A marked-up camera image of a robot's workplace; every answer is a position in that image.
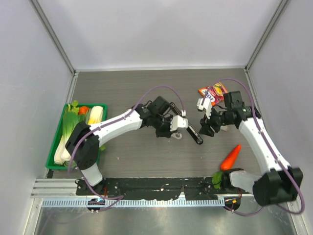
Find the yellow white toy cabbage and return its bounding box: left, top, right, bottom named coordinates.
left=88, top=106, right=104, bottom=125

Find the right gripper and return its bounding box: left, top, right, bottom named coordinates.
left=199, top=106, right=234, bottom=137

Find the orange toy carrot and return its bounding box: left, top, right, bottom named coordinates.
left=220, top=144, right=242, bottom=171

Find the green plastic tray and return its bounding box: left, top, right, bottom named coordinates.
left=46, top=103, right=108, bottom=170

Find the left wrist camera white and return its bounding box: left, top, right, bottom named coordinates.
left=170, top=110, right=188, bottom=132

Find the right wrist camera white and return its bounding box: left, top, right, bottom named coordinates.
left=197, top=97, right=212, bottom=119

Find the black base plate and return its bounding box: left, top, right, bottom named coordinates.
left=75, top=177, right=247, bottom=201

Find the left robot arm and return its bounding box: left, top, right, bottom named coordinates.
left=65, top=96, right=174, bottom=195

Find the orange candy bag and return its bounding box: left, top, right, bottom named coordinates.
left=198, top=82, right=228, bottom=106

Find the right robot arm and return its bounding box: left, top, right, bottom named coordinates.
left=197, top=91, right=303, bottom=206

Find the white slotted cable duct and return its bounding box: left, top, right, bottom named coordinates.
left=42, top=197, right=225, bottom=208

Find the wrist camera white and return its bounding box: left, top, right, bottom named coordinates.
left=197, top=97, right=212, bottom=119
left=170, top=110, right=188, bottom=132

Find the small orange toy vegetable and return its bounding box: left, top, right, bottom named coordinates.
left=78, top=106, right=89, bottom=115

